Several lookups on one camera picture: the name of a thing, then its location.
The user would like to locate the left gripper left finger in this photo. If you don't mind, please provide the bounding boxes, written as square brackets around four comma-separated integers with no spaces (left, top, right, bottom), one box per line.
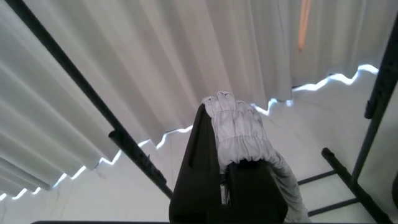
[169,103,223,222]

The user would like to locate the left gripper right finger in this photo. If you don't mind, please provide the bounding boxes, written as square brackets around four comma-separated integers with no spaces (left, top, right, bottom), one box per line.
[224,159,289,222]

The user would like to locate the pale grey trousers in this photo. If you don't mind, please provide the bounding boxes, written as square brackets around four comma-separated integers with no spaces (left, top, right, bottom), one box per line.
[201,91,312,223]

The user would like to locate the black clothes rack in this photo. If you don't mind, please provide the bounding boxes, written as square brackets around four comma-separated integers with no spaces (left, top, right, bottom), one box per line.
[4,0,398,224]

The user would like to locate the pink clothes hanger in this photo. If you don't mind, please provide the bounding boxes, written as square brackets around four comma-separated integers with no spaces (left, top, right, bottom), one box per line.
[298,0,313,52]

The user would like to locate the white curtain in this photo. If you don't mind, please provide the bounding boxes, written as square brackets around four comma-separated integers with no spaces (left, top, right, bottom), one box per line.
[0,0,398,200]

